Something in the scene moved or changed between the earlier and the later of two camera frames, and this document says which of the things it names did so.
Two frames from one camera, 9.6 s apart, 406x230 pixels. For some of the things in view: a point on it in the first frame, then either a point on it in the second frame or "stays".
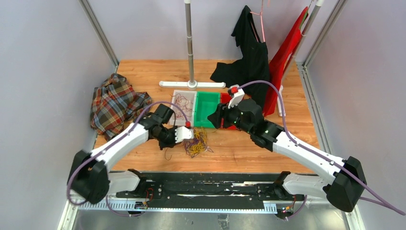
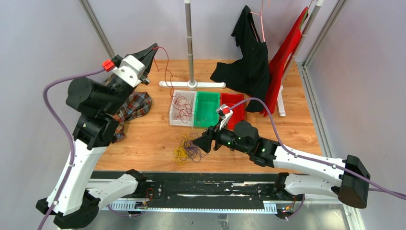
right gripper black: (215, 118) to (205, 142)
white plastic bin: (186, 100) stays
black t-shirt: (252, 64) stays
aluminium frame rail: (100, 32) stays
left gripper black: (172, 143) to (147, 62)
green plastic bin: (206, 103) stays
